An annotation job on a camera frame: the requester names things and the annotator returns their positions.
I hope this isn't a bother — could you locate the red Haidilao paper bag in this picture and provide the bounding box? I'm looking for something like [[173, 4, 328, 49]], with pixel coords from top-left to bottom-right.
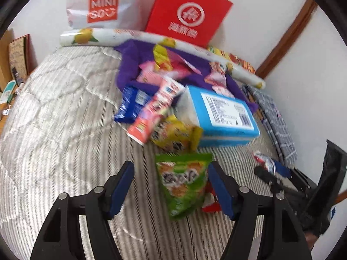
[[145, 0, 233, 47]]

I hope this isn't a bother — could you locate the small pink white candy packet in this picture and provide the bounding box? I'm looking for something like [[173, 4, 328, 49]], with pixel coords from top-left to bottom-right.
[[212, 86, 235, 99]]

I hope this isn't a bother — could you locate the yellow cracker snack packet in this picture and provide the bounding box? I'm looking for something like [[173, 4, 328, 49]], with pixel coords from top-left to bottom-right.
[[151, 115, 203, 153]]

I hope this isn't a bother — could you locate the purple towel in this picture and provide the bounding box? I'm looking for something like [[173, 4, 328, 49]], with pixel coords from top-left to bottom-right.
[[114, 39, 258, 113]]

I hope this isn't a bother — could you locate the brown wooden door frame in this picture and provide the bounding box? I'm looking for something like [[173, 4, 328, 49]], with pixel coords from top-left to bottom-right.
[[256, 0, 318, 79]]

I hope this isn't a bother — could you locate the green cracker snack packet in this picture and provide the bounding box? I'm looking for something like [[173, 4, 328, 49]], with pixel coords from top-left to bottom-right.
[[155, 153, 213, 220]]

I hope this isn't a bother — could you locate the dark blue snack packet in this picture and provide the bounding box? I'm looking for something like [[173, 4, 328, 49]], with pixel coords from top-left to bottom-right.
[[113, 86, 152, 124]]

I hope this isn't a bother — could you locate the white Miniso shopping bag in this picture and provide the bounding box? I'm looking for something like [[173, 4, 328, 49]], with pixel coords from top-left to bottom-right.
[[66, 0, 154, 31]]

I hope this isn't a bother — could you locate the yellow chips bag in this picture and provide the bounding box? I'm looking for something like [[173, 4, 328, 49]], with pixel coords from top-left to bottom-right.
[[207, 46, 231, 60]]

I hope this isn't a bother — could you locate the orange chips bag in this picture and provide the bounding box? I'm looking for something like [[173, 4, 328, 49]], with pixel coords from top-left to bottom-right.
[[229, 54, 256, 74]]

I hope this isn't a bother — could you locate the grey checked fabric pouch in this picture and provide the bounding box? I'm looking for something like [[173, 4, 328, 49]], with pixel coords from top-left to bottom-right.
[[242, 84, 298, 167]]

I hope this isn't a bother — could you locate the blue tissue pack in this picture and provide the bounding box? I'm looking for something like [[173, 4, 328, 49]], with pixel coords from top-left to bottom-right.
[[175, 85, 260, 147]]

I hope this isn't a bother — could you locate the rolled lemon print mat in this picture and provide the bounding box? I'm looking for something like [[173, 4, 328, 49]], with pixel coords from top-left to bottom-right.
[[59, 28, 266, 89]]

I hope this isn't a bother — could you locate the pink panda snack packet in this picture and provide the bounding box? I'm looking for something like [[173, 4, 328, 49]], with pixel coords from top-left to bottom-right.
[[204, 62, 227, 88]]

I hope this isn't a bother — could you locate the striped quilted bed cover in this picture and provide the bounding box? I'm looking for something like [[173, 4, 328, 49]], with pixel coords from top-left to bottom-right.
[[0, 46, 280, 260]]

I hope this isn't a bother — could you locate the red festive snack packet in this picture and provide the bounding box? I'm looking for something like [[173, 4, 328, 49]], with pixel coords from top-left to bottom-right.
[[202, 181, 222, 213]]

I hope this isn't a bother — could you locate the pink strawberry bear snack stick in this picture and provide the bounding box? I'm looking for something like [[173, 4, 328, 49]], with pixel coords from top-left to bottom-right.
[[127, 76, 185, 146]]

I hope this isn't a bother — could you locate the large magenta snack bag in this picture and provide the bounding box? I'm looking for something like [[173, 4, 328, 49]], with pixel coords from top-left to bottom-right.
[[136, 50, 202, 86]]

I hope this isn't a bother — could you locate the right hand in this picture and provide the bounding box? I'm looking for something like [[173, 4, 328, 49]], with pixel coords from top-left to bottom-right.
[[305, 232, 319, 251]]

